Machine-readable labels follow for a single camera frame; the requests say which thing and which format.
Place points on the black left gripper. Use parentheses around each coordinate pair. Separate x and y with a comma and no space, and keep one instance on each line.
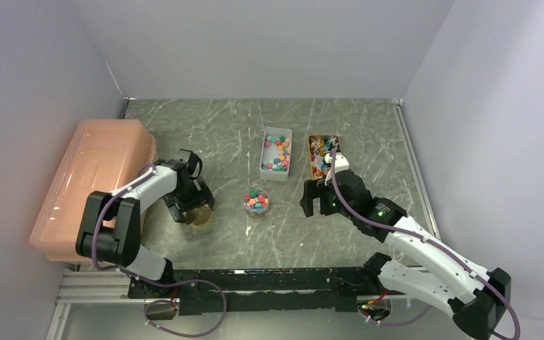
(202,196)

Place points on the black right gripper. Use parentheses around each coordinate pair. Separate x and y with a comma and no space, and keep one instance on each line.
(314,188)

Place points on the gold round lid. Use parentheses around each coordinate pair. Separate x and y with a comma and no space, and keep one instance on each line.
(198,217)

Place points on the clear plastic cup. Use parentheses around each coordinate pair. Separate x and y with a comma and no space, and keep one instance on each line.
(256,202)

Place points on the white tin of pastel candies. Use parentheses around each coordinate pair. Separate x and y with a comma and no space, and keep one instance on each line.
(276,154)

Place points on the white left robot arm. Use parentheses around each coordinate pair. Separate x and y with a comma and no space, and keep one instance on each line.
(110,228)

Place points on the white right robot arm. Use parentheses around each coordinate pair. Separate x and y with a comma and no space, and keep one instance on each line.
(474,297)

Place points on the gold tin of lollipops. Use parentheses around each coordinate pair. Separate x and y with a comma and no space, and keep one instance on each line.
(319,147)

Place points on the orange translucent storage box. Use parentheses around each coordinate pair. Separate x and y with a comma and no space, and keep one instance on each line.
(102,155)

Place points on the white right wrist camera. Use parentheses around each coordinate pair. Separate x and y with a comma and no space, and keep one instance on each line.
(335,162)

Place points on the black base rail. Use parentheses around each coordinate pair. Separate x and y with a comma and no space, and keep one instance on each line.
(341,289)

